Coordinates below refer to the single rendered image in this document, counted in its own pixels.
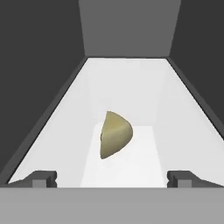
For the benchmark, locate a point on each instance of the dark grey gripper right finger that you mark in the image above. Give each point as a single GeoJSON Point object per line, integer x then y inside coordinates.
{"type": "Point", "coordinates": [180, 178]}

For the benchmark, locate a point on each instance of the yellow cheese wedge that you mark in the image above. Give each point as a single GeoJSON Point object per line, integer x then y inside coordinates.
{"type": "Point", "coordinates": [115, 135]}

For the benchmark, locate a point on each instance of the white fridge drawer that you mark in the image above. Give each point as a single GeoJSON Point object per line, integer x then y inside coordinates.
{"type": "Point", "coordinates": [128, 87]}

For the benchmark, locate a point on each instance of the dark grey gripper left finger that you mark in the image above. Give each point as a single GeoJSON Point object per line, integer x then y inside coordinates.
{"type": "Point", "coordinates": [43, 178]}

